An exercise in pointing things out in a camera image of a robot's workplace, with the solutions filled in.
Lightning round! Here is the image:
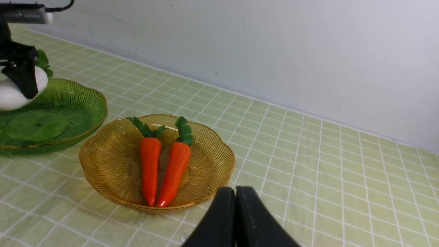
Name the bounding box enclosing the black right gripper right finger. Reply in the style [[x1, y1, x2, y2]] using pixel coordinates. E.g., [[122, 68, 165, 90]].
[[236, 186, 300, 247]]

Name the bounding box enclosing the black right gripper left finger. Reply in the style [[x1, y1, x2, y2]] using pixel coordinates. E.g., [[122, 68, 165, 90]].
[[182, 187, 236, 247]]

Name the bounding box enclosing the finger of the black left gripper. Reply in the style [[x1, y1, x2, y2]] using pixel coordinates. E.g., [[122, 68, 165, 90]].
[[2, 61, 39, 99]]

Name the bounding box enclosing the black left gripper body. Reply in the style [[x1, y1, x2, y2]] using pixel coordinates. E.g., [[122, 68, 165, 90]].
[[0, 22, 39, 68]]

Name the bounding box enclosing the white radish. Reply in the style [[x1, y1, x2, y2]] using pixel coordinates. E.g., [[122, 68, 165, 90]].
[[0, 49, 53, 111]]

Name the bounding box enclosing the orange carrot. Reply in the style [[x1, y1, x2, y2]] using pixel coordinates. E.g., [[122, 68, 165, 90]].
[[128, 117, 166, 207], [156, 116, 193, 208]]

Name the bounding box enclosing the green glass plate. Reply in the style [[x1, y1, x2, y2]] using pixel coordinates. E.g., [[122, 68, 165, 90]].
[[0, 78, 108, 156]]

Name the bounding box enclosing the amber glass plate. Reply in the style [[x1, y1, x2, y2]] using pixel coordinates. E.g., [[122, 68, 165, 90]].
[[79, 118, 236, 214]]

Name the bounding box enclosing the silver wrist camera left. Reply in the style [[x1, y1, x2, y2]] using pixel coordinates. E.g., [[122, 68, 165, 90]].
[[0, 2, 54, 24]]

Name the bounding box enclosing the black camera cable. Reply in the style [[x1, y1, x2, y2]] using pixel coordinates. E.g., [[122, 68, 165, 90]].
[[45, 0, 75, 13]]

